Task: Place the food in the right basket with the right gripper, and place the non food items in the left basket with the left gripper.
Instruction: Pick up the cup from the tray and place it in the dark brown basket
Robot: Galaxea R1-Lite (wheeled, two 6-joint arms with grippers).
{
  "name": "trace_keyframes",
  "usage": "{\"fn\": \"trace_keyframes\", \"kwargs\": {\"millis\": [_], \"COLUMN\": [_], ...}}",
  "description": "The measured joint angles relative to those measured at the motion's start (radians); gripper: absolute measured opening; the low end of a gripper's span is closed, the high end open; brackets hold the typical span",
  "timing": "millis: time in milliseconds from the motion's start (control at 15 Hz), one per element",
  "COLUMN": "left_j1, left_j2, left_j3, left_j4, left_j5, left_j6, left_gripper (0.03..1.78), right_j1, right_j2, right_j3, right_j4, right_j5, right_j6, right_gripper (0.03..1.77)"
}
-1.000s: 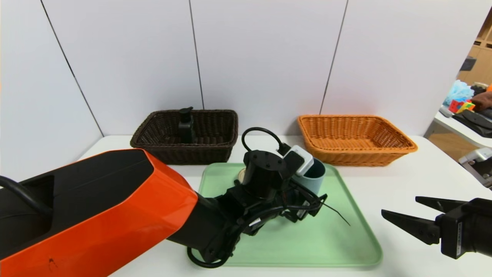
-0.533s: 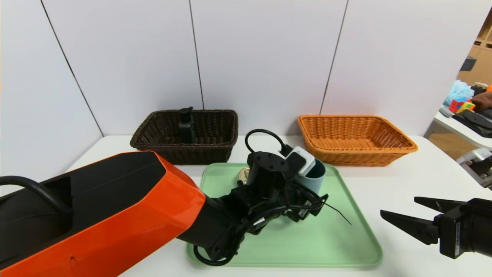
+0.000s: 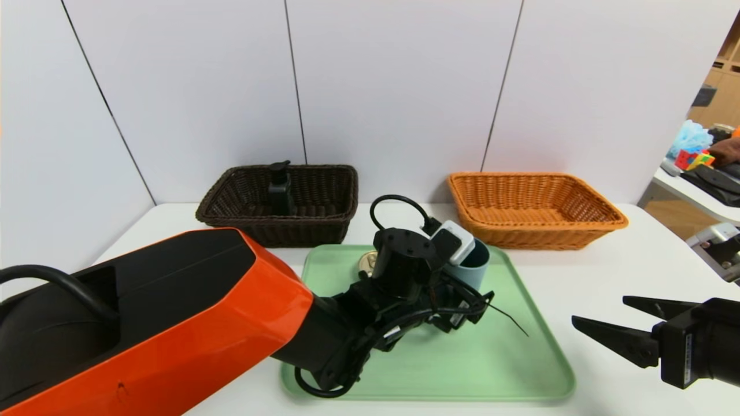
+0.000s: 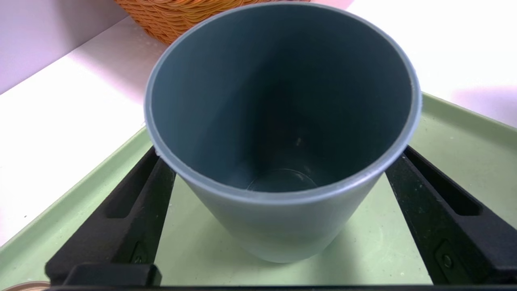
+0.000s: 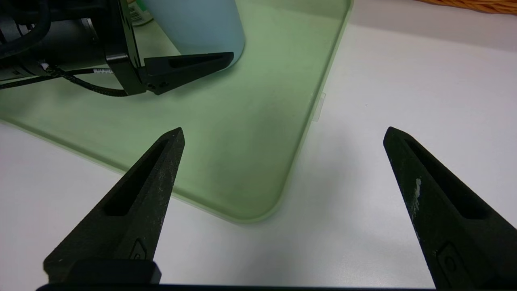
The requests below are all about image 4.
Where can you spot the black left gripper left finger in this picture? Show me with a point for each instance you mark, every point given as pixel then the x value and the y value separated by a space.
pixel 117 230

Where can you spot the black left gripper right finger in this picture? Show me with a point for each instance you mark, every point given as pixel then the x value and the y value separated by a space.
pixel 456 238

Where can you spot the light blue plastic cup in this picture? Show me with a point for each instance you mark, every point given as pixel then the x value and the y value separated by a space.
pixel 282 101

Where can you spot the orange wicker basket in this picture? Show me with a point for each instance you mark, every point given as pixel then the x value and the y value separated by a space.
pixel 169 18

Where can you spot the light green plastic tray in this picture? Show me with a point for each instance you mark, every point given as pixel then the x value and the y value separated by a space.
pixel 464 153

